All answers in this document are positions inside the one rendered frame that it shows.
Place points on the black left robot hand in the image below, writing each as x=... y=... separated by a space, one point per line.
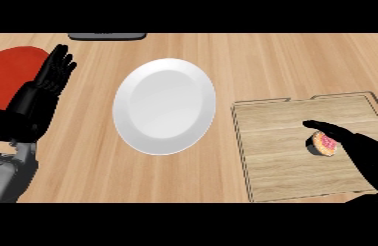
x=34 y=96

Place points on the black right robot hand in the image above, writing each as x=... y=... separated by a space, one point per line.
x=359 y=150

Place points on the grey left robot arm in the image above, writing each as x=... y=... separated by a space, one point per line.
x=15 y=170

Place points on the pale wooden tray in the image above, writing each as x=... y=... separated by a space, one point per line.
x=295 y=153

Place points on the white oval plate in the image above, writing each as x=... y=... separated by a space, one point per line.
x=164 y=106

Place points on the red round mat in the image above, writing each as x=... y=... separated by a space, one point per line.
x=19 y=70

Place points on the dark grey flat appliance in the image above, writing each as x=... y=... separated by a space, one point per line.
x=106 y=36

